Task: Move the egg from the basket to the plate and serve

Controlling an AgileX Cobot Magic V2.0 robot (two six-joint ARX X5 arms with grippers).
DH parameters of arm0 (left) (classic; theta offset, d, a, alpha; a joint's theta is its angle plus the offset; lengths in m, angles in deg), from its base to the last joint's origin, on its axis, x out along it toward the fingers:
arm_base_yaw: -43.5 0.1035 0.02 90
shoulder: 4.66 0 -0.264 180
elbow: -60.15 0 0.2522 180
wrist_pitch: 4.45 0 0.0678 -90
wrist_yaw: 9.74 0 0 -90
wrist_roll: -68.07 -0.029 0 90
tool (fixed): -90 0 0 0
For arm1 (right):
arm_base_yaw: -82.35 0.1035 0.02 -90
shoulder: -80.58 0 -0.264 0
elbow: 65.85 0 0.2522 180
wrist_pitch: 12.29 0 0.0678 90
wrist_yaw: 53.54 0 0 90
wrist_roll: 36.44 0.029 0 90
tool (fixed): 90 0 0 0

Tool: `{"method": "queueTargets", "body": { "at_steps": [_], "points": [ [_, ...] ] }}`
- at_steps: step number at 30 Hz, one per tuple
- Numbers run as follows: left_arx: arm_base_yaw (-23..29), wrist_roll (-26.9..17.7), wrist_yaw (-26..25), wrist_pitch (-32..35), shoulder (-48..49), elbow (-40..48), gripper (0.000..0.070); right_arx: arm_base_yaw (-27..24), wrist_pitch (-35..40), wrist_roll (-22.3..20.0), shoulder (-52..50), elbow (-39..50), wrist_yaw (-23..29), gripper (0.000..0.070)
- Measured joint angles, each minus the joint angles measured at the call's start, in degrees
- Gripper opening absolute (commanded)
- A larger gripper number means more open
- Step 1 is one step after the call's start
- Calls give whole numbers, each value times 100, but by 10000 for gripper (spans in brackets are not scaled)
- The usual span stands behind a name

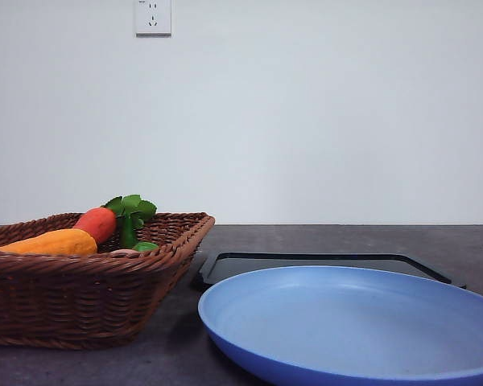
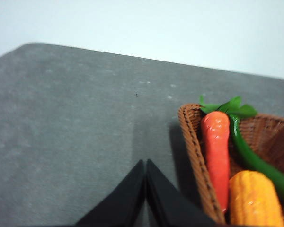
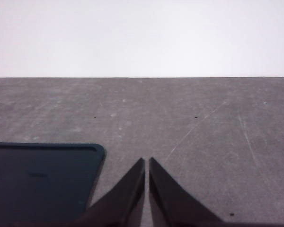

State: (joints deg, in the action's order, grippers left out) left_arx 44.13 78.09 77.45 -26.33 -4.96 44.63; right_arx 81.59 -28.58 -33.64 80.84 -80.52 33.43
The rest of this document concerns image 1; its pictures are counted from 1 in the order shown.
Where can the orange toy carrot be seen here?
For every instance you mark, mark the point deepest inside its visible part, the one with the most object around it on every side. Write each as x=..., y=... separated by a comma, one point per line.
x=99, y=221

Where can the green leafy toy vegetable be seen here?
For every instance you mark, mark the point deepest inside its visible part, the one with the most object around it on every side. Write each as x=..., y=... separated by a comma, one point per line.
x=131, y=212

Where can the yellow orange toy vegetable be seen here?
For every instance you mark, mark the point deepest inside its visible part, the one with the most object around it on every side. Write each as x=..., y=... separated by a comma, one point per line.
x=59, y=242

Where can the black tray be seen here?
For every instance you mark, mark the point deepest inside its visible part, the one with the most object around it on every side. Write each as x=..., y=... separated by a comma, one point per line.
x=222, y=267

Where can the white wall socket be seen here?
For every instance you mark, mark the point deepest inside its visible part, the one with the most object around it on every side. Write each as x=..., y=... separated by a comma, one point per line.
x=154, y=19

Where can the blue plate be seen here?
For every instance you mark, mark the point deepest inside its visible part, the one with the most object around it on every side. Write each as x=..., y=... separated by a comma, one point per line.
x=348, y=325

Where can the brown egg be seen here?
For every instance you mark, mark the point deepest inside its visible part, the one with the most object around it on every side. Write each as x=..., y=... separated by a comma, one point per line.
x=115, y=253

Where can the brown wicker basket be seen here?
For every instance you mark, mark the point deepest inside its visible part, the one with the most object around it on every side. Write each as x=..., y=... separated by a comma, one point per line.
x=107, y=299

